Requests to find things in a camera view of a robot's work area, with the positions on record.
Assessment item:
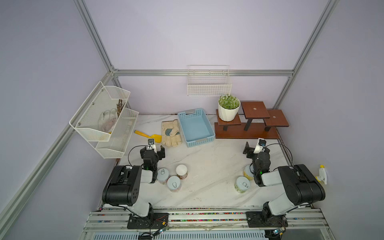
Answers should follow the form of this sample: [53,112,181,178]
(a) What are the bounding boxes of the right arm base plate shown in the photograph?
[246,212,288,228]

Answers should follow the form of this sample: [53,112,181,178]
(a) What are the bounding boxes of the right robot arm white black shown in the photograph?
[243,139,326,227]

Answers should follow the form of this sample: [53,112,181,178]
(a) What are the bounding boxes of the white mesh two-tier rack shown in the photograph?
[69,82,139,159]

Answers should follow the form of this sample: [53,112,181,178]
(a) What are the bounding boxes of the pull-tab can middle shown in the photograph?
[157,168,170,185]

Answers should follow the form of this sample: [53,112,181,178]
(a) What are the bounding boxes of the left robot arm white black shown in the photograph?
[102,145,166,218]

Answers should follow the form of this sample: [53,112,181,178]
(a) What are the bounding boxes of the can with yellow label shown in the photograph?
[243,164,254,181]

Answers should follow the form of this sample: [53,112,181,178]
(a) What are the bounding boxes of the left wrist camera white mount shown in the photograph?
[147,139,157,152]

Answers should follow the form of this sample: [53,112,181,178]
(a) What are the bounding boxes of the beige work gloves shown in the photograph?
[161,120,182,147]

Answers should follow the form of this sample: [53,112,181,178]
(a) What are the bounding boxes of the green label can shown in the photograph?
[234,177,250,194]

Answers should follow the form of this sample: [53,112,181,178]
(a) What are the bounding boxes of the white pot green succulent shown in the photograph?
[218,95,241,122]

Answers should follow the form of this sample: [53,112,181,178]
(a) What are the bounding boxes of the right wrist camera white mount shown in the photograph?
[254,138,267,154]

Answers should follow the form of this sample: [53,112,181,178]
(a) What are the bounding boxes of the yellow plastic scoop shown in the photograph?
[135,130,162,143]

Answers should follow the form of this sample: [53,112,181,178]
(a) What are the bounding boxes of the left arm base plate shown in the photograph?
[127,213,169,230]

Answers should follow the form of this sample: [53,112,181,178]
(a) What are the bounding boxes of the aluminium front rail frame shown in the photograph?
[80,206,335,240]

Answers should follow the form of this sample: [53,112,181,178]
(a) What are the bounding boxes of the yellow spray bottle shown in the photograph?
[316,165,328,185]

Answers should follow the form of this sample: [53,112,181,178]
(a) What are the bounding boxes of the white wire wall basket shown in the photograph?
[187,65,232,97]

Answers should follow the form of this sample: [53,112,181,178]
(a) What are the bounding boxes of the light blue plastic basket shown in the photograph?
[178,108,216,148]

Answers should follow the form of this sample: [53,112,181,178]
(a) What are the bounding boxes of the brown wooden tiered stand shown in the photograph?
[215,101,290,140]

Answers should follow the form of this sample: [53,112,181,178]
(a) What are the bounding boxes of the white lid can orange label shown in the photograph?
[176,165,188,180]

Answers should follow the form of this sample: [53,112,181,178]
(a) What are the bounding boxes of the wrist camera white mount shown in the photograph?
[147,139,157,152]
[254,138,267,154]

